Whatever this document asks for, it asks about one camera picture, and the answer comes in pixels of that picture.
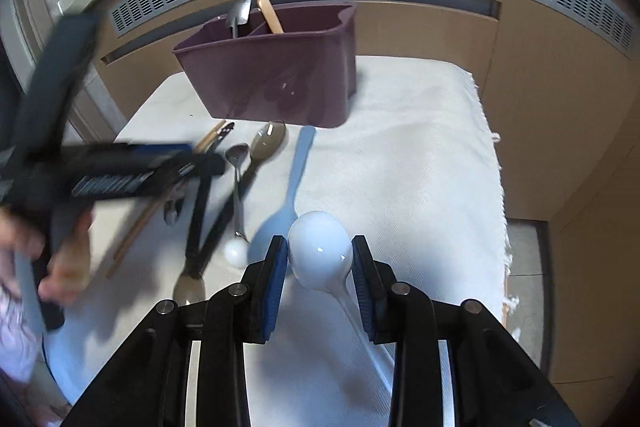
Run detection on wooden chopstick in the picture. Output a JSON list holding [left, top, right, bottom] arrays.
[[105, 119, 227, 279]]

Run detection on white ball-end metal spoon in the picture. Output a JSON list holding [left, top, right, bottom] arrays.
[[224, 143, 250, 270]]

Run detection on white plastic ladle spoon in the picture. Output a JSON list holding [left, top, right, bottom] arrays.
[[288, 210, 394, 395]]

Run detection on black-handled spoon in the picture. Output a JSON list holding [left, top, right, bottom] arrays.
[[172, 176, 212, 306]]

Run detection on blue-grey plastic spoon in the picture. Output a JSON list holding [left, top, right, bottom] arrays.
[[248, 126, 316, 263]]

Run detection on brown translucent plastic spoon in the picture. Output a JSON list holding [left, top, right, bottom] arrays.
[[186, 121, 286, 279]]

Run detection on person's left hand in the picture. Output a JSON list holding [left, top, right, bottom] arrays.
[[1, 207, 93, 307]]

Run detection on white cloth mat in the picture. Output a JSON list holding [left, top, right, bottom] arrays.
[[46, 56, 506, 426]]

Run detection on maroon utensil caddy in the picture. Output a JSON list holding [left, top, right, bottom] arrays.
[[174, 1, 357, 128]]

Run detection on metal utensil in caddy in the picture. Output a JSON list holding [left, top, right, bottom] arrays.
[[226, 0, 252, 39]]

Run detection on small grey vent grille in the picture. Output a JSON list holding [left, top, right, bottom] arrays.
[[533, 0, 638, 57]]

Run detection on wooden-handled utensil in caddy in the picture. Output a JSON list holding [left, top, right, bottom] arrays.
[[256, 0, 284, 35]]

